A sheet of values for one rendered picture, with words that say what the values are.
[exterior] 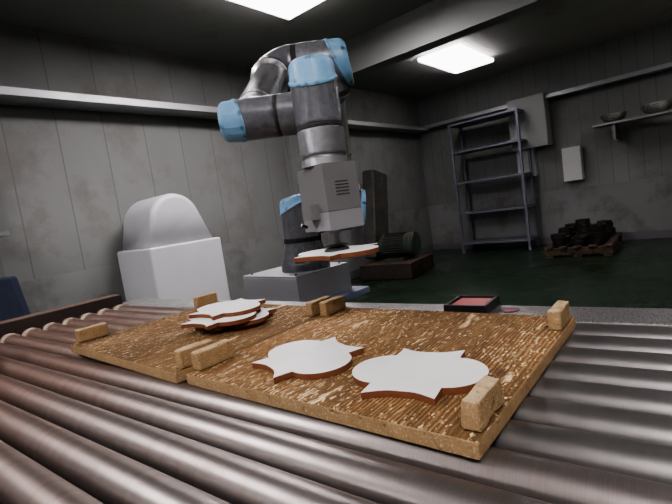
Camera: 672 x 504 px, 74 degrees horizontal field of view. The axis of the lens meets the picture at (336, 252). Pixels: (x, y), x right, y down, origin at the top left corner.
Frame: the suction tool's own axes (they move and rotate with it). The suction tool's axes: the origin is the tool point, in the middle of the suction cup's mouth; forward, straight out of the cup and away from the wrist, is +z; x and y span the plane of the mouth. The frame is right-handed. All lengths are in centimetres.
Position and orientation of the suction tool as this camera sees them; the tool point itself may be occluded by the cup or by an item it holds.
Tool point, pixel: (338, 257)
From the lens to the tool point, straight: 73.0
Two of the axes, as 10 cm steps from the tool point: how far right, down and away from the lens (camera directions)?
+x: 8.4, -1.7, 5.1
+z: 1.4, 9.9, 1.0
